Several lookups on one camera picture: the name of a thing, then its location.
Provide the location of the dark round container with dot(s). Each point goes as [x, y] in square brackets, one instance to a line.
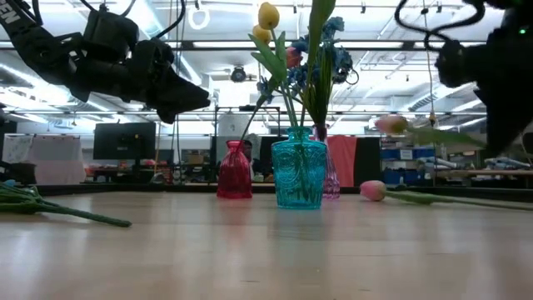
[23, 174]

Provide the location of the blue artificial flower bunch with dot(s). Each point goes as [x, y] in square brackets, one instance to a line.
[25, 200]
[297, 75]
[341, 58]

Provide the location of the black panel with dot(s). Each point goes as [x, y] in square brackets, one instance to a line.
[368, 166]

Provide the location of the pink glass vase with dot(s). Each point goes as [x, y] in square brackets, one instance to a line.
[333, 183]

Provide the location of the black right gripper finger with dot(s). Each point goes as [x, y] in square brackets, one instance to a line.
[497, 125]
[522, 114]

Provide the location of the person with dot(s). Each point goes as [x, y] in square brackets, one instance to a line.
[248, 146]

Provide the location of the red glass vase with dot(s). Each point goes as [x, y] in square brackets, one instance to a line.
[234, 175]

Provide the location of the black ceiling dome camera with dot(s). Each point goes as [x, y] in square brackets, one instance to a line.
[238, 75]

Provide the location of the white patterned sheet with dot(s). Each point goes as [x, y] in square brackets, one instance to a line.
[16, 148]

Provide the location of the blue storage bins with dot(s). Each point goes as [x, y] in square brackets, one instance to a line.
[391, 154]

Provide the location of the black computer monitor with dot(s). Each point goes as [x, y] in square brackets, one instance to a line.
[125, 141]

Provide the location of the wooden workbench top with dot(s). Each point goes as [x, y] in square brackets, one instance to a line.
[499, 172]

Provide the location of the white covered board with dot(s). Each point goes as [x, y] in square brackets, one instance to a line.
[58, 154]

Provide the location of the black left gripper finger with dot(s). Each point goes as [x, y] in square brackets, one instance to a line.
[185, 91]

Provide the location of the teal embossed glass vase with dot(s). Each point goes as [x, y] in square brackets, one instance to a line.
[299, 175]

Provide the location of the orange-red panel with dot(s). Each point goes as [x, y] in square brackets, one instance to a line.
[345, 162]

